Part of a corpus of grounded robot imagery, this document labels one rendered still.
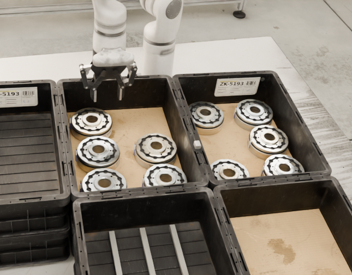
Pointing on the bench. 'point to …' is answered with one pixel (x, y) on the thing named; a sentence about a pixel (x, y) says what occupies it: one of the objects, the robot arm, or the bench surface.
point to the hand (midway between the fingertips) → (107, 94)
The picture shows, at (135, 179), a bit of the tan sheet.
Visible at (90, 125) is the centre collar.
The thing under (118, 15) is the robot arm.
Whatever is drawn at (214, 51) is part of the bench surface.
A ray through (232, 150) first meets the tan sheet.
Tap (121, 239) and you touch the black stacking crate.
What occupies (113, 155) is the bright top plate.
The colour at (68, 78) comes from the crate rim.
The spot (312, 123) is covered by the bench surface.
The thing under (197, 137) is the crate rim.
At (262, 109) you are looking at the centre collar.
